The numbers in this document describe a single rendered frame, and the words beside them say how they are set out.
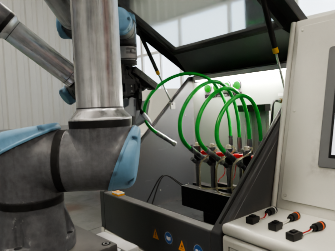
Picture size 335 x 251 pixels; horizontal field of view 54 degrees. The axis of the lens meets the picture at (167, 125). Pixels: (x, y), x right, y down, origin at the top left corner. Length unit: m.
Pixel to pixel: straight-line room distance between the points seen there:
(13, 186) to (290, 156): 0.75
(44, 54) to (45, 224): 0.66
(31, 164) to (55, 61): 0.61
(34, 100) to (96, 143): 7.37
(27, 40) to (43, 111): 6.87
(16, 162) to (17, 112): 7.21
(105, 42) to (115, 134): 0.16
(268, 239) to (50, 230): 0.48
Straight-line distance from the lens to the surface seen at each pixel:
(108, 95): 0.58
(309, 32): 1.12
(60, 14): 0.92
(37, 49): 1.16
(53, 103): 8.12
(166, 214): 1.09
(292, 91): 1.08
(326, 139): 1.00
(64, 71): 1.17
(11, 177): 0.62
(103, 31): 0.60
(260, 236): 0.84
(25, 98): 7.85
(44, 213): 0.63
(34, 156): 0.60
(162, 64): 7.10
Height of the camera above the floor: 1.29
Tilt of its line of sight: 3 degrees down
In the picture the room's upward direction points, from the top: 3 degrees counter-clockwise
